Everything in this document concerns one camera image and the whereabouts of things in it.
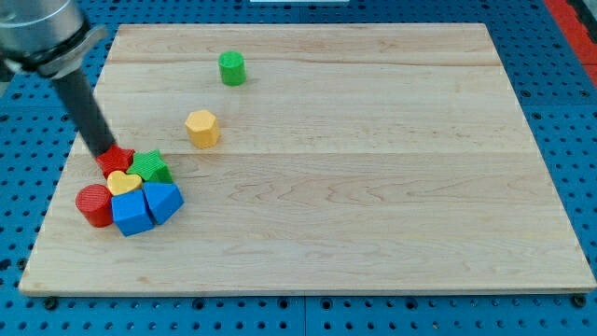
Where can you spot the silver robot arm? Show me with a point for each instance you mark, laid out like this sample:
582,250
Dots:
51,38

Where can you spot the green star block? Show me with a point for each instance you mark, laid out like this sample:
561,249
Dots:
151,167

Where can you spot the blue triangular prism block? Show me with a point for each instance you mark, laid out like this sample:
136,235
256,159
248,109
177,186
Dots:
163,199

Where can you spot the wooden board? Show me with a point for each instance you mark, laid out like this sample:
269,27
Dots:
355,160

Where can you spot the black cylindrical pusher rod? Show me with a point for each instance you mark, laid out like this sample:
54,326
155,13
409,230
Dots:
76,94

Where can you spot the red cylinder block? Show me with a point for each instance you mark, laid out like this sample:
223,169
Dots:
94,203

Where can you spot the red star block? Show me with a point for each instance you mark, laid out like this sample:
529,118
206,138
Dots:
115,159

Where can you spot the yellow hexagon block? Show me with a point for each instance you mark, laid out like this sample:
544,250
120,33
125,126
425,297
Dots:
202,128

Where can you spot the green cylinder block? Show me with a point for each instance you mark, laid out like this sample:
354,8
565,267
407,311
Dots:
231,68

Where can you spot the blue cube block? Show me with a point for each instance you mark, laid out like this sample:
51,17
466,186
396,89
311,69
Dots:
131,213

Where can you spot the yellow heart block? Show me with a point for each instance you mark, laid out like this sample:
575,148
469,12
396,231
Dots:
119,182

